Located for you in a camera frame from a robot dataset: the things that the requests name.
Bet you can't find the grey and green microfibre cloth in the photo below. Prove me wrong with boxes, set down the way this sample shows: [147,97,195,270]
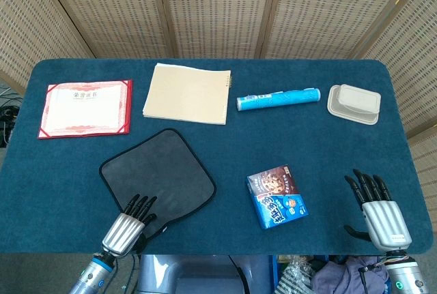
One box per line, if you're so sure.
[98,128,218,240]

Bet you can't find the woven bamboo folding screen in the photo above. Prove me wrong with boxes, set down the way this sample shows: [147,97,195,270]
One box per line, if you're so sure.
[0,0,437,240]

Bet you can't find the black floor cables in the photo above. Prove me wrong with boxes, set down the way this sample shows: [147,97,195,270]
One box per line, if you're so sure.
[0,82,25,148]

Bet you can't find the beige spiral notebook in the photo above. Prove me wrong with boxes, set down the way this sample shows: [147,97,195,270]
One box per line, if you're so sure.
[141,62,234,126]

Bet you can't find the purple crumpled cloth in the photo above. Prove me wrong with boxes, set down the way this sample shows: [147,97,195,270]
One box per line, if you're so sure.
[312,255,390,294]

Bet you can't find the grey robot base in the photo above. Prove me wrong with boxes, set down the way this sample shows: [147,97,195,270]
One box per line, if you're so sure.
[136,254,274,294]

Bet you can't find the striped plastic bag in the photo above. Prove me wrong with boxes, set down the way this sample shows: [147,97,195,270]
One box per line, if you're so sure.
[274,256,317,294]

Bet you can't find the blue chocolate cookie box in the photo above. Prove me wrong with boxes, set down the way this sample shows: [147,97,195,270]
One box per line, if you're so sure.
[246,164,308,231]

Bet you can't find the red certificate folder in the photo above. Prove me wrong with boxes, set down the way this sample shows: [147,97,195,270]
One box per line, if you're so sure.
[36,78,133,140]

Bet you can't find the beige lidded food container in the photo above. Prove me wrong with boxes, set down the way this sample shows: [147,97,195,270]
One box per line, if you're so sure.
[326,83,382,126]

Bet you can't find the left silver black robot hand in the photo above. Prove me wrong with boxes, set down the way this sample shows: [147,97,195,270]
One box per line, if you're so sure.
[101,194,158,258]

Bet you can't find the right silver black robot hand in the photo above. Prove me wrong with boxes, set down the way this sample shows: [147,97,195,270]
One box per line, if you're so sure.
[343,168,412,251]

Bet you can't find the blue cling film roll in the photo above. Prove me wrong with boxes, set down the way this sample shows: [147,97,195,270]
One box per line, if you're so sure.
[236,87,322,112]

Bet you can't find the blue table cloth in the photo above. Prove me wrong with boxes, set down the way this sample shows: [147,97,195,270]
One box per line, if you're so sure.
[0,57,434,256]

